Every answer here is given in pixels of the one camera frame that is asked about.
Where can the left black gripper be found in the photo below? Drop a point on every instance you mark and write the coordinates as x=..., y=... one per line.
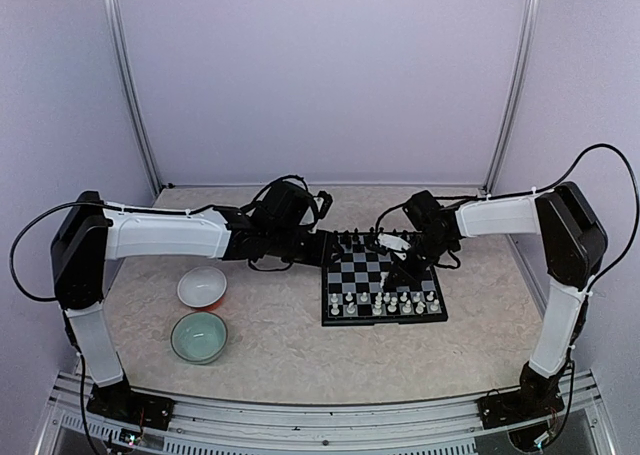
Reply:
x=322, y=254

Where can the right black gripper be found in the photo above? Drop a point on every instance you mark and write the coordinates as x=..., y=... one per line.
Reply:
x=400, y=268

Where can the white chess king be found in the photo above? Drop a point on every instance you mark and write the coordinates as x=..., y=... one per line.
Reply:
x=393, y=305

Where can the white chess knight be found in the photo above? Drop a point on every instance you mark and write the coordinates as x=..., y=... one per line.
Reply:
x=420, y=308

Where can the black folding chess board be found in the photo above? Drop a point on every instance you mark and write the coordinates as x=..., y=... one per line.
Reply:
x=355, y=277

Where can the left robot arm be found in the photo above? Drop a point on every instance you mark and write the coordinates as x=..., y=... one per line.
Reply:
x=95, y=232

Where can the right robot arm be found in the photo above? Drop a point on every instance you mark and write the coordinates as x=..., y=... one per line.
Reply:
x=574, y=243

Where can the white chess queen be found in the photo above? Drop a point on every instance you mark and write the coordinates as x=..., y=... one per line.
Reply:
x=377, y=307

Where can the white bowl orange outside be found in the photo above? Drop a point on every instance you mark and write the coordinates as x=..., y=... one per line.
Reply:
x=202, y=287

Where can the pale green ceramic bowl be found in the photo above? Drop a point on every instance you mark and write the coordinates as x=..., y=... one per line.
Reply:
x=199, y=337

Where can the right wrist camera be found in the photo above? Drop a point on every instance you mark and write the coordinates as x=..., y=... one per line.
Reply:
x=393, y=243

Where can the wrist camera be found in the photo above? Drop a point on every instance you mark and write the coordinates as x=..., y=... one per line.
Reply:
x=323, y=201
x=393, y=243

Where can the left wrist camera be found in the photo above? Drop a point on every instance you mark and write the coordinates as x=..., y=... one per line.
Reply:
x=323, y=201

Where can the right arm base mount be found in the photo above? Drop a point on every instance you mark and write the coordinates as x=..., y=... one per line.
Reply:
x=498, y=409

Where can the front aluminium rail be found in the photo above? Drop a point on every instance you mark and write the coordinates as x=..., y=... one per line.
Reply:
x=200, y=425

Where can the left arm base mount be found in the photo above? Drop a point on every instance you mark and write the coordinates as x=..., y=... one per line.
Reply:
x=134, y=408

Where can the right aluminium frame post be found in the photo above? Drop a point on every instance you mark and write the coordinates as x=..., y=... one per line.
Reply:
x=517, y=82

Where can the aluminium frame post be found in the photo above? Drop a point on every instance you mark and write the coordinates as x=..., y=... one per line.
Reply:
x=142, y=141
x=517, y=82

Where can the left aluminium frame post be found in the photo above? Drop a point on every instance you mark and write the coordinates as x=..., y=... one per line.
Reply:
x=142, y=141

